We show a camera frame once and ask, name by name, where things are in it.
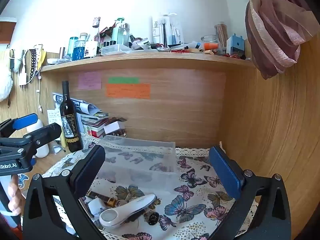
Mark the pink sticky note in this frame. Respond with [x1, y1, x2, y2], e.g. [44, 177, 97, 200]
[78, 72, 102, 90]

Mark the white rounded jar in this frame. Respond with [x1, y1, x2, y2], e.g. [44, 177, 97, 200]
[26, 119, 50, 158]

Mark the person's left hand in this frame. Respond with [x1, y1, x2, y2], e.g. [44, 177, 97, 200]
[7, 175, 27, 217]

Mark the white charging cable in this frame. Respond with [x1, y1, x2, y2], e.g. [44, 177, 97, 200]
[36, 75, 44, 113]

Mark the teal tall bottle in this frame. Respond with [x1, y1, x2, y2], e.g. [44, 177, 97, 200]
[69, 37, 79, 58]

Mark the butterfly print tablecloth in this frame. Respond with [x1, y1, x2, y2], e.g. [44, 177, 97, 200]
[42, 135, 260, 240]

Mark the glass bottle with blue liquid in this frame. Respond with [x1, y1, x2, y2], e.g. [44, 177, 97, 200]
[72, 32, 89, 61]

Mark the pink striped curtain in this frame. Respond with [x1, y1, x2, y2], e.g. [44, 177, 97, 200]
[209, 0, 315, 80]

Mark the clear plastic storage box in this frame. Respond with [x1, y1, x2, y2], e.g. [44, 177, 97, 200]
[95, 135, 180, 190]

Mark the black lace strap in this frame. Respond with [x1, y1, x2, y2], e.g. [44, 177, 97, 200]
[26, 49, 38, 84]

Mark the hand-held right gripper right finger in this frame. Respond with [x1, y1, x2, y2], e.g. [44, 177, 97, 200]
[209, 145, 292, 240]

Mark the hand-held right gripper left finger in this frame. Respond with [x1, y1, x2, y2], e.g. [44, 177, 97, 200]
[22, 145, 110, 240]

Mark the white fluffy cloth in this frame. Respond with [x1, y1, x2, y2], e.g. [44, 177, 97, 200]
[0, 52, 14, 103]

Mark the orange sticky note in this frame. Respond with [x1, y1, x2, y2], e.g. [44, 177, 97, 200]
[106, 83, 151, 99]

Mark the clear bottle with silver cap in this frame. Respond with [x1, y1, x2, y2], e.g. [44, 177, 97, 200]
[117, 23, 131, 46]

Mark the container of brown stones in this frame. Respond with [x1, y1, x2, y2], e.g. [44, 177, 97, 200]
[110, 129, 128, 138]

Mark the clear bottle with cartoon label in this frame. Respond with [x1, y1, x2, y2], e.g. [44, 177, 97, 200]
[85, 17, 102, 58]

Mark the white handheld massager device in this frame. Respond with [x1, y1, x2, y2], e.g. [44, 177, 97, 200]
[99, 193, 157, 229]

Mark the wooden shelf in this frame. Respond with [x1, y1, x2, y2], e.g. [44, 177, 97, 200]
[40, 51, 257, 73]

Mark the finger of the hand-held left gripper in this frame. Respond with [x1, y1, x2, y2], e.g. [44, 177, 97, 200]
[16, 123, 62, 157]
[0, 113, 38, 138]

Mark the short glass jar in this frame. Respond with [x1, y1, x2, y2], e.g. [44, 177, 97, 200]
[201, 35, 220, 53]

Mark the blue pencil sharpener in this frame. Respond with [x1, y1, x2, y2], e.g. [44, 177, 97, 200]
[226, 34, 245, 57]

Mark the pile of pens and stationery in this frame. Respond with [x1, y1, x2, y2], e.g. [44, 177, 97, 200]
[132, 37, 250, 60]

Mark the mint green pump bottle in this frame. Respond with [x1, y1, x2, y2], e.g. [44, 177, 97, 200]
[111, 17, 125, 45]

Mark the handwritten white note paper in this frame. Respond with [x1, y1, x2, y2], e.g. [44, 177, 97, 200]
[47, 109, 62, 125]

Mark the green sticky note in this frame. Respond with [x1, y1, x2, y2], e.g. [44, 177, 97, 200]
[108, 77, 140, 84]

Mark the stack of books and magazines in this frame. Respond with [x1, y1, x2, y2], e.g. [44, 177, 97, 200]
[52, 92, 110, 139]

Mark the dark wine bottle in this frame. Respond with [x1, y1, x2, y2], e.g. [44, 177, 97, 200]
[60, 81, 84, 153]

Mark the white charger plug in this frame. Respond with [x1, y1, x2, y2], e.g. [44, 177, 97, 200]
[87, 199, 108, 217]

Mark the clear plastic case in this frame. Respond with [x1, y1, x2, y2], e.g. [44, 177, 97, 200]
[100, 44, 132, 56]

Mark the tall glass jar with sticks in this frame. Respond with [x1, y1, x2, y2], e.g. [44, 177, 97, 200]
[214, 23, 229, 53]

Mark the toothbrush package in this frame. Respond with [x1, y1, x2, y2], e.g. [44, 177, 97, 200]
[151, 14, 184, 47]

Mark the yellow hanging object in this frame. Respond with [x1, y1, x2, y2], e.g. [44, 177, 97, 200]
[37, 50, 47, 72]

